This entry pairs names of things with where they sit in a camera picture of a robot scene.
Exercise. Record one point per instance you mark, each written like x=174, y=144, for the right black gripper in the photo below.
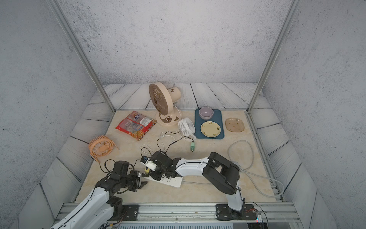
x=154, y=175

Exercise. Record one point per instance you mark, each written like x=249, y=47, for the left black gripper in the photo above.
x=139, y=184

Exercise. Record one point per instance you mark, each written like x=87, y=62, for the small white fan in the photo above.
x=187, y=128

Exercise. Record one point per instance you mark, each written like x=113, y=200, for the red snack bag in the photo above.
x=136, y=125

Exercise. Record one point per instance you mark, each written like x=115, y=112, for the teal tray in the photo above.
x=217, y=117

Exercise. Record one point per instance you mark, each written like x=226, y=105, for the brown glass plate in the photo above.
x=234, y=125

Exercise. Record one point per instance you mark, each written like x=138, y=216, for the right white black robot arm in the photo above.
x=219, y=171

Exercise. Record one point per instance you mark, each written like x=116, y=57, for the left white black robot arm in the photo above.
x=101, y=208

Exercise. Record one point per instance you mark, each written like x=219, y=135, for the orange small fan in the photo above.
x=101, y=146

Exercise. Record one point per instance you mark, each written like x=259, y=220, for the beige desk fan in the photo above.
x=164, y=100

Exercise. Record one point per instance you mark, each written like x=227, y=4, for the yellow round plate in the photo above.
x=210, y=129

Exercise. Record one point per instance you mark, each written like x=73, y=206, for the purple bowl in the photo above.
x=206, y=113

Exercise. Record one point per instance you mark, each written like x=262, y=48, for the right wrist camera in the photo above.
x=148, y=163

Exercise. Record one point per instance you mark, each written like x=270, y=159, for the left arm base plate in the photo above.
x=130, y=212

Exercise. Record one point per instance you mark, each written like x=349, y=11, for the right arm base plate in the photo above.
x=224, y=213

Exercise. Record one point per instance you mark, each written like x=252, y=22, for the aluminium mounting rail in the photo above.
x=272, y=215

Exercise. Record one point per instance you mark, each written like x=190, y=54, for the left aluminium frame post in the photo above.
x=62, y=20

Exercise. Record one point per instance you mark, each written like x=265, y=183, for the aluminium frame post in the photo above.
x=62, y=20
x=294, y=6

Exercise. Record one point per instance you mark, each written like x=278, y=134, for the right aluminium frame post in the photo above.
x=294, y=6

